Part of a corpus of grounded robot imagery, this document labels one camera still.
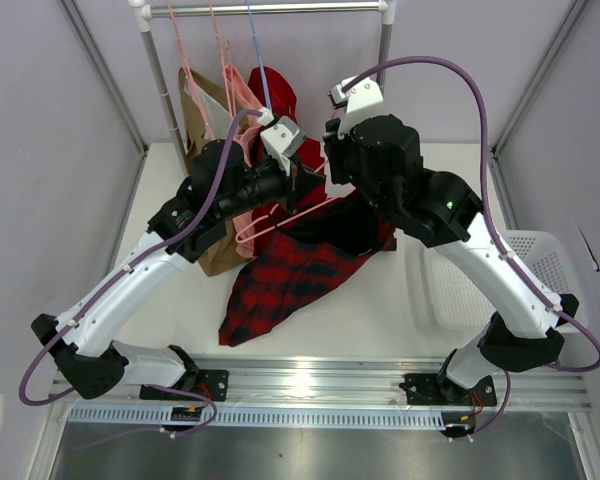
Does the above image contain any red plaid skirt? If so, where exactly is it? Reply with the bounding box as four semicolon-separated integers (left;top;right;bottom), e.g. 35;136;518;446
218;195;399;347

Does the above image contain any pink hanging garment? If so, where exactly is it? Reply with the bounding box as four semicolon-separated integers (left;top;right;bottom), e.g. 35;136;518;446
227;64;262;259

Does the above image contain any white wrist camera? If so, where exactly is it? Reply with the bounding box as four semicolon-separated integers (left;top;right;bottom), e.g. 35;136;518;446
258;107;306;176
329;77;385;139

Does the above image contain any tan hanging garment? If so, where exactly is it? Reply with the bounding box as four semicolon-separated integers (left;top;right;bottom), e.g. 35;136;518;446
178;68;246;277

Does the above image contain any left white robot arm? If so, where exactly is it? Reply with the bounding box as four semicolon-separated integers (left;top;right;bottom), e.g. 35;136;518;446
31;140;325;400

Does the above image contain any slotted white cable duct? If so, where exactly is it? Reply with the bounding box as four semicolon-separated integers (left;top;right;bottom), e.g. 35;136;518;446
68;404;445;431

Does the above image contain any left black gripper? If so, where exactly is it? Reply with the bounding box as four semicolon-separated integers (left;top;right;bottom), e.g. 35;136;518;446
218;153;325;221

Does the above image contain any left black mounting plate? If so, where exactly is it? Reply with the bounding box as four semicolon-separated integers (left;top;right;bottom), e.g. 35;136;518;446
139;369;229;402

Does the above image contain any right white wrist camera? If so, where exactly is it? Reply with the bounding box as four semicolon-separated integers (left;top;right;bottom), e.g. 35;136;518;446
329;77;385;139

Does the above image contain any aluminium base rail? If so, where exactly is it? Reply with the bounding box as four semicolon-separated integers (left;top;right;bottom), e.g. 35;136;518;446
49;355;594;412

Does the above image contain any white plastic basket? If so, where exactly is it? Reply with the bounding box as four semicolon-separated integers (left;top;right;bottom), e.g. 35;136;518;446
420;230;588;333

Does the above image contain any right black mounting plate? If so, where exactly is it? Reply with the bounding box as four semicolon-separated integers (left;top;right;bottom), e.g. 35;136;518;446
399;373;497;407

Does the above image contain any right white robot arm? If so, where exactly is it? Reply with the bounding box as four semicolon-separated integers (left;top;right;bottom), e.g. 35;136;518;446
323;115;565;404

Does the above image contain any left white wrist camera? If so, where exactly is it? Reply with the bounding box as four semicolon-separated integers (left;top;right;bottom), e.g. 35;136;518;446
258;107;306;176

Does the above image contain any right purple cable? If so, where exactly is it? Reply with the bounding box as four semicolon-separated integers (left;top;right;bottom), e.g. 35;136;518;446
342;55;600;439

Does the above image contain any metal clothes rack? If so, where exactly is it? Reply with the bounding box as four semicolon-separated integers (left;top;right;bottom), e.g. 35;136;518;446
128;1;397;167

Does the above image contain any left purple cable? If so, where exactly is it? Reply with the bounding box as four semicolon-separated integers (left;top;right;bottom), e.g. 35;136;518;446
18;108;264;439

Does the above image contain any purple cable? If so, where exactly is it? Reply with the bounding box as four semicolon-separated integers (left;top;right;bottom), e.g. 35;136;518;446
342;55;600;439
18;108;264;439

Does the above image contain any red hanging garment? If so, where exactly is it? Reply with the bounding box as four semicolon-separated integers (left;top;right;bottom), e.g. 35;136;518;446
247;66;327;213

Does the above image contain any black mounting plate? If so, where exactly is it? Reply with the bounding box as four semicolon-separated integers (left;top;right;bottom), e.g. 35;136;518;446
399;373;497;407
139;369;229;402

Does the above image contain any blue hanger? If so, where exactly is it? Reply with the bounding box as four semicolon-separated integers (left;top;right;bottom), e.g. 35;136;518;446
245;0;273;111

